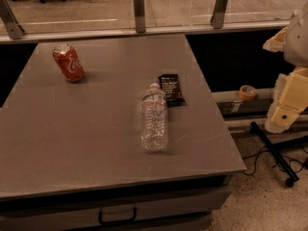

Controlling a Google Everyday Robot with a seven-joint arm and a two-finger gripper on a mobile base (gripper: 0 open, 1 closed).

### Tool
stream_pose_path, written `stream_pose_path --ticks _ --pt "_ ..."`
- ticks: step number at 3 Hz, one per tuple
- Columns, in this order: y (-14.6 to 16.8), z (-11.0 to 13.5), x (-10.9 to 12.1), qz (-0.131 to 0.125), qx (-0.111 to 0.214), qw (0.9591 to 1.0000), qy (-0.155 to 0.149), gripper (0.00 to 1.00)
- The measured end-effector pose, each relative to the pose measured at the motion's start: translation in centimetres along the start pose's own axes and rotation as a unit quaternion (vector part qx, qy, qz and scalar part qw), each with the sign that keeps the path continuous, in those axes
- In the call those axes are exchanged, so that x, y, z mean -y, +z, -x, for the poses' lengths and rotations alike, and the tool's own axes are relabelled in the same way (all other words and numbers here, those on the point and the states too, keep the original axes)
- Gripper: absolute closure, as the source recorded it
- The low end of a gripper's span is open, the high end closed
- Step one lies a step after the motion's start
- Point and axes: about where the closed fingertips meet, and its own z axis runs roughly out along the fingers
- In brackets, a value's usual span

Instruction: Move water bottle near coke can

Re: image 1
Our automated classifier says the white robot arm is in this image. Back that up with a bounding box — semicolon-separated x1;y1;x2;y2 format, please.
263;3;308;134

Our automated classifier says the orange tape roll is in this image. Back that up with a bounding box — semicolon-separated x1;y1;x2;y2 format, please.
239;85;257;100

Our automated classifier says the red coke can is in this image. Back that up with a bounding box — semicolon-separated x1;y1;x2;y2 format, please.
53;43;85;83

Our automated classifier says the grey metal rail beam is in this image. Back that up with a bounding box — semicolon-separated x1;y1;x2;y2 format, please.
211;87;308;117

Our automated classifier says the black floor cable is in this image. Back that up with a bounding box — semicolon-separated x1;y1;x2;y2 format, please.
242;144;308;177

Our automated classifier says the clear plastic water bottle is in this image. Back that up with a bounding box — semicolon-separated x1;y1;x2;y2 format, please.
141;83;168;153

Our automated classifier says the black drawer handle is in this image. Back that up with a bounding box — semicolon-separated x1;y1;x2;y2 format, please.
98;207;137;226

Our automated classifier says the middle metal glass bracket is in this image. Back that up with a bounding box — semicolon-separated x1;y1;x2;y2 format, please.
133;0;146;33

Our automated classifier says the right metal glass bracket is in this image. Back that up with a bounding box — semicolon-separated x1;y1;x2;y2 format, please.
211;0;228;29

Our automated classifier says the left metal glass bracket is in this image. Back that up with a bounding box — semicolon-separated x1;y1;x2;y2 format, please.
0;0;25;39

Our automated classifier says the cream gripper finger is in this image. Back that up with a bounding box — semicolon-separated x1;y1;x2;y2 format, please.
265;67;308;134
263;27;287;52

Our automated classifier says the metal glass bracket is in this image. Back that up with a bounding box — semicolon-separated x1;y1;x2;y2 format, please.
133;0;146;33
211;0;228;29
0;0;25;39

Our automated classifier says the black wheeled stand leg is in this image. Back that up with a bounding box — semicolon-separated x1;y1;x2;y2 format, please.
250;122;308;188

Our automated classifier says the black snack bar packet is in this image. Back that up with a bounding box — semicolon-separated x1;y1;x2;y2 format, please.
158;74;185;107

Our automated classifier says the grey cabinet drawer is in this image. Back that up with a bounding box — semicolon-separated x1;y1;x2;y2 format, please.
0;186;231;231

